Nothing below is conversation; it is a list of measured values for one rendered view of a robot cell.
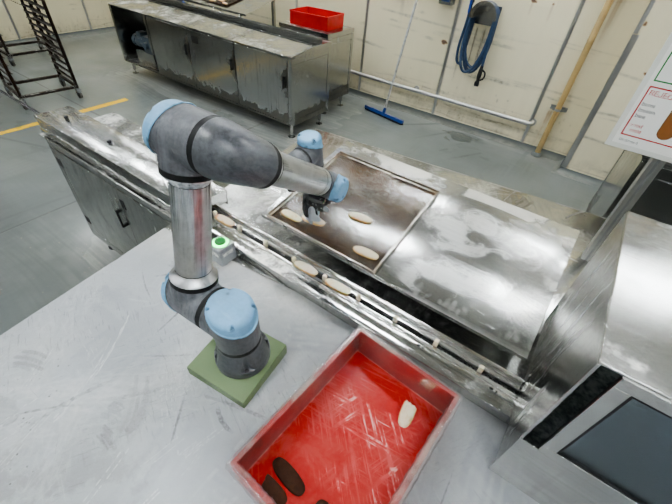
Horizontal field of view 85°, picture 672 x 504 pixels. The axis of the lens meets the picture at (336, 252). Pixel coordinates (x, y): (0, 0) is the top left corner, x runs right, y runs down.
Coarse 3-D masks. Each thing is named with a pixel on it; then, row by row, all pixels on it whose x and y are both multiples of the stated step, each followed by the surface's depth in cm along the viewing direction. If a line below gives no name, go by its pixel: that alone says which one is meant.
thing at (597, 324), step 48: (624, 240) 79; (576, 288) 98; (624, 288) 68; (576, 336) 74; (624, 336) 60; (528, 384) 93; (576, 384) 60; (624, 384) 55; (528, 432) 73; (576, 432) 65; (528, 480) 81; (576, 480) 72
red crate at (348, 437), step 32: (352, 384) 101; (384, 384) 102; (320, 416) 94; (352, 416) 95; (384, 416) 95; (416, 416) 96; (288, 448) 88; (320, 448) 89; (352, 448) 89; (384, 448) 90; (416, 448) 90; (256, 480) 83; (320, 480) 84; (352, 480) 84; (384, 480) 84
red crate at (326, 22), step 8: (296, 8) 408; (304, 8) 419; (312, 8) 421; (320, 8) 417; (296, 16) 400; (304, 16) 395; (312, 16) 390; (320, 16) 385; (328, 16) 416; (336, 16) 395; (296, 24) 405; (304, 24) 400; (312, 24) 395; (320, 24) 391; (328, 24) 389; (336, 24) 401
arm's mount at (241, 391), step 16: (208, 352) 102; (272, 352) 103; (192, 368) 98; (208, 368) 99; (272, 368) 102; (208, 384) 98; (224, 384) 96; (240, 384) 96; (256, 384) 96; (240, 400) 93
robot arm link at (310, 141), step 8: (304, 136) 107; (312, 136) 107; (320, 136) 108; (304, 144) 106; (312, 144) 106; (320, 144) 108; (312, 152) 108; (320, 152) 110; (312, 160) 108; (320, 160) 112
